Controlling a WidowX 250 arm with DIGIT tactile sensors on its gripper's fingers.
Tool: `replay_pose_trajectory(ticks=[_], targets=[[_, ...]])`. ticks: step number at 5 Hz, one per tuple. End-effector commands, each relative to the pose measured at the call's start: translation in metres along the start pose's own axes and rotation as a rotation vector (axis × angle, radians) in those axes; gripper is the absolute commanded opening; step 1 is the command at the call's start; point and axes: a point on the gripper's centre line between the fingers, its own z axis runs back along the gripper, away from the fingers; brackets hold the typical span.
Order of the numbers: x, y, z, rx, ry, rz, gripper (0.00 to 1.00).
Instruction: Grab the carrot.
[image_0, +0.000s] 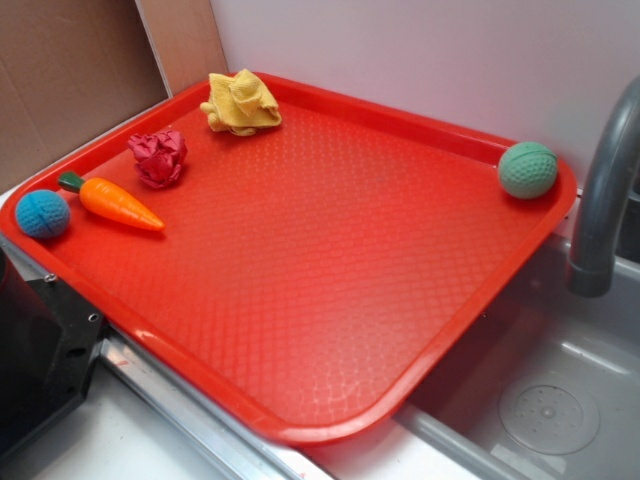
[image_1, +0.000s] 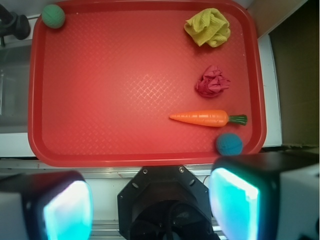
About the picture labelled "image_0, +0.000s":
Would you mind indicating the orange toy carrot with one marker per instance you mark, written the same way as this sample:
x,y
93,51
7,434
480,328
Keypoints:
x,y
108,200

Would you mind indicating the red plastic tray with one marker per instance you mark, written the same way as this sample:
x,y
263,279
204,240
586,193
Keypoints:
x,y
311,275

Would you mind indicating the crumpled yellow cloth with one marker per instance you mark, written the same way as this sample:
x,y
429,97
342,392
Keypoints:
x,y
240,104

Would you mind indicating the crumpled red paper ball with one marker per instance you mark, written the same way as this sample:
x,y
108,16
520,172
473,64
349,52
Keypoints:
x,y
159,158

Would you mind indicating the green dimpled ball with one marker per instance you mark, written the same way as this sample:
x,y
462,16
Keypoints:
x,y
527,170

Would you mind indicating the grey toy sink basin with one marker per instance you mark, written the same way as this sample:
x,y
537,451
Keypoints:
x,y
545,385

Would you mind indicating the blue dimpled ball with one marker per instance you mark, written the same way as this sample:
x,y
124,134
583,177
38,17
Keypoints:
x,y
42,214

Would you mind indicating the brown cardboard panel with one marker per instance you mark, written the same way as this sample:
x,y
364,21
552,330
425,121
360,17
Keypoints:
x,y
73,70

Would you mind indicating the grey toy faucet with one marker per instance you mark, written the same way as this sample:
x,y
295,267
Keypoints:
x,y
607,222

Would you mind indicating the silver metal rail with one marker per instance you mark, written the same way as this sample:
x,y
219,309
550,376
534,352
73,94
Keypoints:
x,y
140,421

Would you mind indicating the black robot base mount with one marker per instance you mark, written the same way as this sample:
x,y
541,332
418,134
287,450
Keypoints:
x,y
50,339

